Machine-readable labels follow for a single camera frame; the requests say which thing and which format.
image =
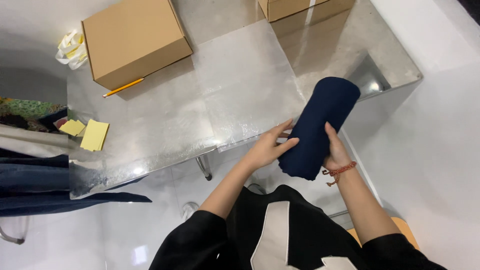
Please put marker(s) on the person's right hand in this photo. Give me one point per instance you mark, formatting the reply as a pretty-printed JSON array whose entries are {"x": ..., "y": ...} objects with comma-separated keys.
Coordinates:
[{"x": 337, "y": 152}]

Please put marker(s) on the person's left hand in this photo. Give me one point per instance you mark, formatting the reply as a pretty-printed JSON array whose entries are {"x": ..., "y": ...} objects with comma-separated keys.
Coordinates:
[{"x": 264, "y": 150}]

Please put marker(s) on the navy blue cloth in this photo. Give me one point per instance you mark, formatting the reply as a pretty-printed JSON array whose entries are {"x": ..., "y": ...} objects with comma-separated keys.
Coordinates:
[{"x": 318, "y": 127}]

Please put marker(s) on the metal table leg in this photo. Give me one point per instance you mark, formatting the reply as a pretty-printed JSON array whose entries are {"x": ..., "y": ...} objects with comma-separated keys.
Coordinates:
[{"x": 204, "y": 167}]

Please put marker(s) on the clear plastic bag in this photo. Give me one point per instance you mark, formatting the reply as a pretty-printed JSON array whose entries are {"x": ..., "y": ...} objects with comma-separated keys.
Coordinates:
[{"x": 245, "y": 82}]

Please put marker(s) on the person's black white shirt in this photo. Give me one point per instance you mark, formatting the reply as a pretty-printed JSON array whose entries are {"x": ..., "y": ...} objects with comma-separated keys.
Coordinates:
[{"x": 285, "y": 234}]

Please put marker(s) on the wooden stool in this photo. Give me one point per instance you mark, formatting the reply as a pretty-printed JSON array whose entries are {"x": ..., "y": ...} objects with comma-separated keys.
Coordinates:
[{"x": 403, "y": 230}]

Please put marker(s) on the small brown cardboard box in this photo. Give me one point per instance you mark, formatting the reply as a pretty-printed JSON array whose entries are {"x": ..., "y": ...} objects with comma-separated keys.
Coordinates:
[{"x": 305, "y": 8}]

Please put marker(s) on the yellow pencil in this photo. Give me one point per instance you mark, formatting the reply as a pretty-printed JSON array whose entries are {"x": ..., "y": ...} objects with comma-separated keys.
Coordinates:
[{"x": 123, "y": 87}]

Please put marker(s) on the large brown cardboard box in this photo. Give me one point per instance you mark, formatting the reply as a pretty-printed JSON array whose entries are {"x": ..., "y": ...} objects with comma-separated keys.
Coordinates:
[{"x": 135, "y": 39}]

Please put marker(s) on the stack of yellow paper slips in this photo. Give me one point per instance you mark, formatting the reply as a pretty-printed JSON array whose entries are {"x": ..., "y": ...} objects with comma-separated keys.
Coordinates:
[{"x": 94, "y": 135}]

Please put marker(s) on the small yellow paper slips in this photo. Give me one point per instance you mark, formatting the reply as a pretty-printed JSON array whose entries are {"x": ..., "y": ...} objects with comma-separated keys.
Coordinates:
[{"x": 72, "y": 127}]

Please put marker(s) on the crumpled white yellow tape backing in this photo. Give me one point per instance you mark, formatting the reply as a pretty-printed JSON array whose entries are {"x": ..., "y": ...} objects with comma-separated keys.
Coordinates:
[{"x": 72, "y": 49}]

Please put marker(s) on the pile of folded clothes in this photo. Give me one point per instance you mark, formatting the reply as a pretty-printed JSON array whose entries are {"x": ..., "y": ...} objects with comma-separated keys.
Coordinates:
[{"x": 41, "y": 157}]

